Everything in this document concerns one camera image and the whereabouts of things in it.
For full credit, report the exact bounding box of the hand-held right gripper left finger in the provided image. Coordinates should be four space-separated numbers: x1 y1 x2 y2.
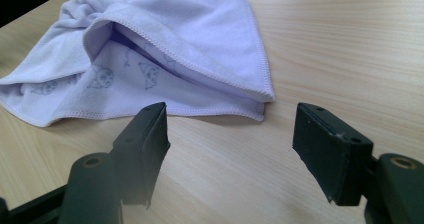
111 101 171 209

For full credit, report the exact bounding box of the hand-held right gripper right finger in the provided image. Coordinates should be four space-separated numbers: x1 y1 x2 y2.
292 102 374 207

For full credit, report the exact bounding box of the white printed towel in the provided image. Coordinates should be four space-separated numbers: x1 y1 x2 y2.
0 0 276 128

